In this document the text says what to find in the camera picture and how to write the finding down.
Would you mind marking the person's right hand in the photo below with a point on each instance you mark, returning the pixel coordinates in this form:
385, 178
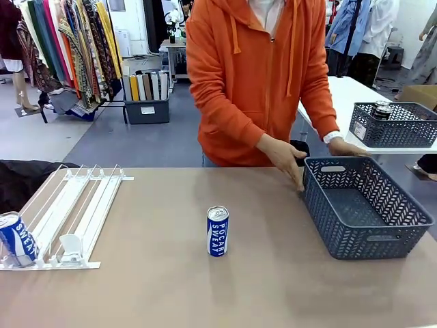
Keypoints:
285, 157

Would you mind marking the dark bottle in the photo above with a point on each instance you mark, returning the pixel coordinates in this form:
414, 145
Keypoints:
172, 37

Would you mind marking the grey lattice basket with label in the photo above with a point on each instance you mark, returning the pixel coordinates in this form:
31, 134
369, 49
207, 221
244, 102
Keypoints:
396, 131

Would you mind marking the black round bin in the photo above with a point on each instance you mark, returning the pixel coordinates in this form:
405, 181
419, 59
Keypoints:
301, 147

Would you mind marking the blue Pocari Sweat can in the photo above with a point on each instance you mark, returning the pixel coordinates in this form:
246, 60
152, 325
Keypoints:
17, 239
218, 232

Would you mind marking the white side table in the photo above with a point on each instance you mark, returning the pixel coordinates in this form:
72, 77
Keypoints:
341, 92

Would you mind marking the black clothes rack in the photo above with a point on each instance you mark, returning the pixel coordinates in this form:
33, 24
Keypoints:
117, 102

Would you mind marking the mannequin in grey dress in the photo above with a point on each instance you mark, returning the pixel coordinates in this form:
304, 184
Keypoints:
425, 51

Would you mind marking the white fabric roll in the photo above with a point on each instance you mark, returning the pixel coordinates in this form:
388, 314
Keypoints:
155, 86
141, 88
164, 85

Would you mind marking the maroon hanging garment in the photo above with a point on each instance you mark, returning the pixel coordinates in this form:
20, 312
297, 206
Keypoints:
8, 30

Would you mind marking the grey storage bin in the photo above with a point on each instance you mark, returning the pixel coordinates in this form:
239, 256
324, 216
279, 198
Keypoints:
147, 111

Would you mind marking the person's left hand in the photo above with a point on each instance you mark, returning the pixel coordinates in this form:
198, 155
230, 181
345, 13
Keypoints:
348, 148

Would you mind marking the person's left forearm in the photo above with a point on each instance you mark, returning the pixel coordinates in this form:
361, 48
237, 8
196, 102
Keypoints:
322, 112

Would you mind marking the person's right forearm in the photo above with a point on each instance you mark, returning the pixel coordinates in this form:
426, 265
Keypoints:
232, 126

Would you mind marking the white smartwatch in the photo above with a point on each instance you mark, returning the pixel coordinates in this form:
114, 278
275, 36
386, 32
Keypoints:
332, 137

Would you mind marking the grey plastic lattice basket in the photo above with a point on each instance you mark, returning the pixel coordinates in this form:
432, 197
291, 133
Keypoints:
345, 205

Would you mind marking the brown fabric roll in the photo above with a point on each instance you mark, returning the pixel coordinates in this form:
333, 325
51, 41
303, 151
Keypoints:
147, 87

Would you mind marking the grey work table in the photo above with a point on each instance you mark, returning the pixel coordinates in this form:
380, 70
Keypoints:
175, 51

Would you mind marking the person in orange hoodie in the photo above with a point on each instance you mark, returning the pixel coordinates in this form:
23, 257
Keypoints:
239, 85

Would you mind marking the blue hanging shirt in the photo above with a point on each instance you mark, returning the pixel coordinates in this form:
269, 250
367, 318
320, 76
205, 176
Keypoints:
341, 27

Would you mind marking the large cardboard box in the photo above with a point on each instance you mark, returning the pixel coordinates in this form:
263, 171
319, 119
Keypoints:
420, 97

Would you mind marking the yellow fabric roll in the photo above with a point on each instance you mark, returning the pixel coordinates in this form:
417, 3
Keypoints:
134, 89

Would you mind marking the white air purifier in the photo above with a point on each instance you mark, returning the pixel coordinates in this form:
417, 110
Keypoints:
123, 42

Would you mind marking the bystander leg with shoe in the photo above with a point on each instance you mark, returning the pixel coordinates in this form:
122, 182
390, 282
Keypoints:
426, 165

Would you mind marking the patterned hanging garments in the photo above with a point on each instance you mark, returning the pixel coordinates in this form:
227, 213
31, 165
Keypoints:
78, 51

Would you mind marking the mannequin legs with stand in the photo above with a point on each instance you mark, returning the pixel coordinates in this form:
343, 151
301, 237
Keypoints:
22, 92

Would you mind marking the black drink can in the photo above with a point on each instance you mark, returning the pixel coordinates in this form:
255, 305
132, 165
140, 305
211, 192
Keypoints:
383, 113
379, 104

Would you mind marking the white hanging coat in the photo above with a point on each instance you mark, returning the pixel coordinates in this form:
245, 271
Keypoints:
379, 27

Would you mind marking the black stool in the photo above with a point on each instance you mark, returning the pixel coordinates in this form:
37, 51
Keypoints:
395, 56

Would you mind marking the yellow hanging garment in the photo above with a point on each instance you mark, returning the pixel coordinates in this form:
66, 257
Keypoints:
109, 41

